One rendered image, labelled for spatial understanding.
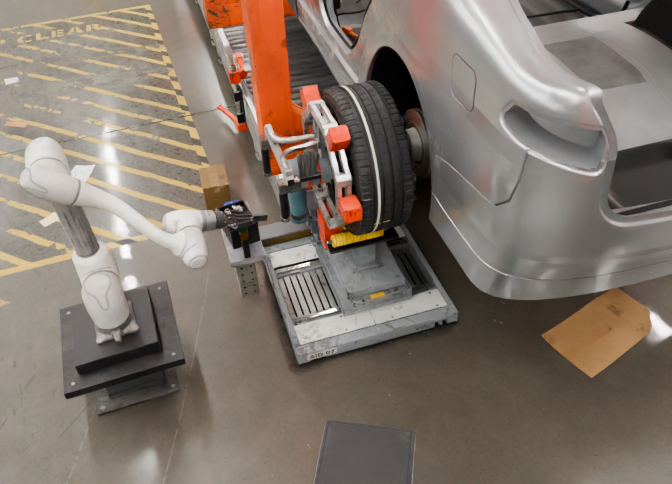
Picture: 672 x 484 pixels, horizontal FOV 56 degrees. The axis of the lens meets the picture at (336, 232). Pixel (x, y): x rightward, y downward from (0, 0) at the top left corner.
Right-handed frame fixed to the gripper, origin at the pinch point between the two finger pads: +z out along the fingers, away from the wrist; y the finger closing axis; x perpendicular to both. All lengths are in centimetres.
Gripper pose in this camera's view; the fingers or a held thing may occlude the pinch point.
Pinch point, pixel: (259, 217)
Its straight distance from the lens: 282.0
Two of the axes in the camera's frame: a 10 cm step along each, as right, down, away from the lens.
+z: 9.0, -0.7, 4.3
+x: -2.1, 7.9, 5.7
